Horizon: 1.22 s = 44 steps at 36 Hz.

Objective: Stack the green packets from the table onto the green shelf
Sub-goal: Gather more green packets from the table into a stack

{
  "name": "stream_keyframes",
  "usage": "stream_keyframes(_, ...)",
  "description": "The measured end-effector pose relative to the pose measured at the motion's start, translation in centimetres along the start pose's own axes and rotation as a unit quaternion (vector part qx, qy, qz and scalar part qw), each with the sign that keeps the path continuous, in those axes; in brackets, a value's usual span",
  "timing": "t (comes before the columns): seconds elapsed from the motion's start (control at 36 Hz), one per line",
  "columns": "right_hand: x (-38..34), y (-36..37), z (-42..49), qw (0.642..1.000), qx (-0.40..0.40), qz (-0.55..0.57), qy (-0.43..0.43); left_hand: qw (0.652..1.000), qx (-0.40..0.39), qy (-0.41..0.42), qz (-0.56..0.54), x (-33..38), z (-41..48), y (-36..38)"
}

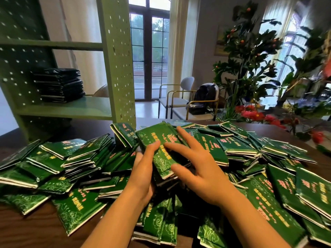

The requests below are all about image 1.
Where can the person's right hand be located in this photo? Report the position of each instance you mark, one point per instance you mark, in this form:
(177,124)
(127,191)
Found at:
(209,178)

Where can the person's left hand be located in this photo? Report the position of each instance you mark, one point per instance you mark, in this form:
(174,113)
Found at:
(141,178)

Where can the person's right thumb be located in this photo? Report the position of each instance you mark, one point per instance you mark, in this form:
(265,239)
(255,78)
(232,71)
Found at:
(182,172)

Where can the person's right middle finger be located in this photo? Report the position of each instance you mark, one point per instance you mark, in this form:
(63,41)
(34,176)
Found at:
(191,140)

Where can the person's left thumb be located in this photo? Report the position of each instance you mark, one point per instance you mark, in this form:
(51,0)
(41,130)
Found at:
(152,152)

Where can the green foil tea packet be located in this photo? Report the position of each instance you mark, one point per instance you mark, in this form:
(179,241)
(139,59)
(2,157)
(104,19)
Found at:
(161,157)

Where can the person's right forearm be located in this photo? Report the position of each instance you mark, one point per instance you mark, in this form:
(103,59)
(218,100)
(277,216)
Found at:
(250,224)

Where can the person's left forearm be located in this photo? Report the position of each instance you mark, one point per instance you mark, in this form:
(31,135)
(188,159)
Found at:
(119,224)

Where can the black backpack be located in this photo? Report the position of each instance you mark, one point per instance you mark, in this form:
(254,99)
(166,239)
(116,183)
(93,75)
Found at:
(204,98)

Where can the red flowers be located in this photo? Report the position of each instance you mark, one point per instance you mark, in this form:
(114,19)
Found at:
(254,115)

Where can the beige rounded chair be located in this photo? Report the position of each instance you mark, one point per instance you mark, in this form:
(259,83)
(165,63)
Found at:
(102,92)

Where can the pile of green packets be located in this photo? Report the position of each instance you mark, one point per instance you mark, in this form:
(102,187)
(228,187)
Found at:
(271,183)

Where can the dark framed glass door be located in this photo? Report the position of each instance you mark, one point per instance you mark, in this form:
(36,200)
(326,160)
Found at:
(148,54)

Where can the green pegboard shelf unit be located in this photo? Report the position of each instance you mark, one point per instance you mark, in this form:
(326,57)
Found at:
(117,61)

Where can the cream curtain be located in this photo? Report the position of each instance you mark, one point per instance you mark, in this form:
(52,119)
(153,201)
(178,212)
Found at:
(82,28)
(181,43)

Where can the tree with orange fruits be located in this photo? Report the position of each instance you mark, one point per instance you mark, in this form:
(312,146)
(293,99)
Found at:
(248,56)

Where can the stack of dark packets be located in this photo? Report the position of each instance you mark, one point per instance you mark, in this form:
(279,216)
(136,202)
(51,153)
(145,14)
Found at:
(59,85)

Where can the green leafy plant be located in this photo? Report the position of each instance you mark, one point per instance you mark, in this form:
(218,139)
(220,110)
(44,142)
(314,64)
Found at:
(307,74)

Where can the bright window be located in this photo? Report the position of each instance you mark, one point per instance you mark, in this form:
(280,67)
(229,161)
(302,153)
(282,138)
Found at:
(292,46)

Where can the chair with brass frame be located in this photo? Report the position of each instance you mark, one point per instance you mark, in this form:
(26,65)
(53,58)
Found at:
(204,113)

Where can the white chair with metal frame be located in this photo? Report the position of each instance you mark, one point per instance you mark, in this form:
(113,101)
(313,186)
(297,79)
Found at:
(178,100)

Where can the framed wall picture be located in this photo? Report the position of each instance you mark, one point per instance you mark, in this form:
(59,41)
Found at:
(220,41)

